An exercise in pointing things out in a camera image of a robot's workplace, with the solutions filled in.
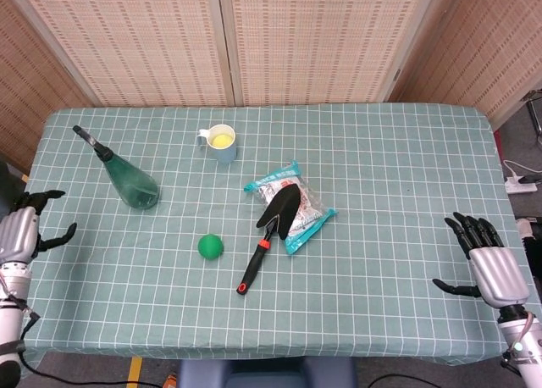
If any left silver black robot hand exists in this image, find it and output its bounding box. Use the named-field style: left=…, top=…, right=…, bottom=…
left=0, top=189, right=79, bottom=264

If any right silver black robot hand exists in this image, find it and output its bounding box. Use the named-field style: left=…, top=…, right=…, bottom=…
left=432, top=211, right=533, bottom=309

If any green spray bottle black trigger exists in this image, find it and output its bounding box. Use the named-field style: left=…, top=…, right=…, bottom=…
left=72, top=125, right=163, bottom=211

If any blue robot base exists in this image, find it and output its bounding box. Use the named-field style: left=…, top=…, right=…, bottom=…
left=177, top=356, right=359, bottom=388

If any black box on floor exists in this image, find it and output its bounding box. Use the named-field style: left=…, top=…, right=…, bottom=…
left=515, top=217, right=542, bottom=256

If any white power strip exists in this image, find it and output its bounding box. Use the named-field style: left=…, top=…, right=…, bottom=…
left=503, top=176, right=539, bottom=195

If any bamboo folding screen panel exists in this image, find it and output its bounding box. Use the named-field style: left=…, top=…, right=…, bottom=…
left=0, top=0, right=88, bottom=171
left=8, top=0, right=236, bottom=108
left=388, top=0, right=542, bottom=129
left=218, top=0, right=461, bottom=106

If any teal white checked tablecloth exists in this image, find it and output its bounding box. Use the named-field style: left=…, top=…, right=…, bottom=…
left=0, top=103, right=542, bottom=368

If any black metal frame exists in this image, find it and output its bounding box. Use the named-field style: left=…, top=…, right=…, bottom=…
left=520, top=89, right=542, bottom=147

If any yellow floor tape strip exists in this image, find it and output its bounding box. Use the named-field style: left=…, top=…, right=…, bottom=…
left=125, top=356, right=144, bottom=388

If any green ball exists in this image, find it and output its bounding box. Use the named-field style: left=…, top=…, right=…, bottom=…
left=196, top=233, right=224, bottom=261

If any teal clear snack bag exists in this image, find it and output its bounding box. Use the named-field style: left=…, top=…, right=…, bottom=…
left=243, top=159, right=338, bottom=256

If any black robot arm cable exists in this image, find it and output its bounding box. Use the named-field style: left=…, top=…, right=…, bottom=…
left=0, top=273, right=181, bottom=388

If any black floor cable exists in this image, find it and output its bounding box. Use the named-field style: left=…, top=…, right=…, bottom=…
left=366, top=373, right=429, bottom=388

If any light blue handled cup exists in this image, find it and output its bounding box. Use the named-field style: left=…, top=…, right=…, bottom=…
left=195, top=124, right=238, bottom=165

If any black garden trowel red ring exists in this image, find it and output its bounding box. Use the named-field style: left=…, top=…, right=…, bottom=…
left=235, top=183, right=302, bottom=297

